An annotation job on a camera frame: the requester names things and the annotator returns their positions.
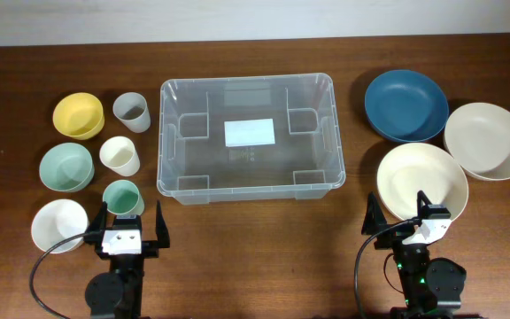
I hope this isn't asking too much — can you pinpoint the white bowl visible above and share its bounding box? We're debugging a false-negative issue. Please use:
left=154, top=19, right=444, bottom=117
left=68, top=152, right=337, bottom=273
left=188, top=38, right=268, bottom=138
left=31, top=199, right=89, bottom=252

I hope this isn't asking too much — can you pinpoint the dark blue plate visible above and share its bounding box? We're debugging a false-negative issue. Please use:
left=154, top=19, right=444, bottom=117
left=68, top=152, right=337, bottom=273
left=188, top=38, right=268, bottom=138
left=364, top=69, right=450, bottom=143

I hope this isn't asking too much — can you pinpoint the cream cup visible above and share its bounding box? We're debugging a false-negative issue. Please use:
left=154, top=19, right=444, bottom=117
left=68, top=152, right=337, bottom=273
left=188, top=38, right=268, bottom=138
left=99, top=136, right=141, bottom=177

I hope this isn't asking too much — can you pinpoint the clear plastic storage container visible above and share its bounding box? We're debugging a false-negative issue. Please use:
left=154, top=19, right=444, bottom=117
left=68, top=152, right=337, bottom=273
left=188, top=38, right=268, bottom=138
left=156, top=73, right=346, bottom=205

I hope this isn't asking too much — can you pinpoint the yellow bowl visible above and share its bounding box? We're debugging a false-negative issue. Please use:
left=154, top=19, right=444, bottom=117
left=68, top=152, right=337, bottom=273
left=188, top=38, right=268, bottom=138
left=52, top=92, right=104, bottom=140

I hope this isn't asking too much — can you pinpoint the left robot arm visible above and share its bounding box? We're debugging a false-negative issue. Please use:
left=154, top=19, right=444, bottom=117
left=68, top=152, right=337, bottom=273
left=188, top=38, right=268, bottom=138
left=83, top=203, right=170, bottom=318

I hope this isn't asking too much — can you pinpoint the green cup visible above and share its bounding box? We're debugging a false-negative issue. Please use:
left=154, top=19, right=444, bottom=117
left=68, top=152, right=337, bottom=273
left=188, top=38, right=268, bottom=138
left=103, top=180, right=144, bottom=216

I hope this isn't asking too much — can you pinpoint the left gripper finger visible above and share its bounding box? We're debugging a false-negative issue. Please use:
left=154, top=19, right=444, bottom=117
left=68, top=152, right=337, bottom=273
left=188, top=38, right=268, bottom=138
left=155, top=200, right=170, bottom=243
left=87, top=201, right=107, bottom=234

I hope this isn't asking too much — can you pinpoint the cream plate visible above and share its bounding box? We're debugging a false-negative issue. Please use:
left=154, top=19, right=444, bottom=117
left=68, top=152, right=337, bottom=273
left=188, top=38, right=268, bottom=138
left=376, top=143, right=469, bottom=221
left=444, top=102, right=510, bottom=181

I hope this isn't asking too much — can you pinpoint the grey cup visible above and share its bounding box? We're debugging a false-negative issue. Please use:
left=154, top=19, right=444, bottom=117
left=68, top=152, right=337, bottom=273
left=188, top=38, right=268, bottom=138
left=112, top=92, right=151, bottom=133

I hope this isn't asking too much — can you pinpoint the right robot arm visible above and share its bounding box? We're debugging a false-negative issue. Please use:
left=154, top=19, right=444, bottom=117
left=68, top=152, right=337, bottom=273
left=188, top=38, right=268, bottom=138
left=361, top=191, right=467, bottom=318

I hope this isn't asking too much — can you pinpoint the light green bowl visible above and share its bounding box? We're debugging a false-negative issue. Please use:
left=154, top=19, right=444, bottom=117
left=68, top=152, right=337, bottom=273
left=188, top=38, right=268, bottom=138
left=39, top=143, right=95, bottom=192

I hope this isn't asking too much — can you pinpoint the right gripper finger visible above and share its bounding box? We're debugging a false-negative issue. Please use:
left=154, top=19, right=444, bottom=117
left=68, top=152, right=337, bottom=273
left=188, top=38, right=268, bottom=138
left=361, top=191, right=388, bottom=234
left=416, top=191, right=432, bottom=220

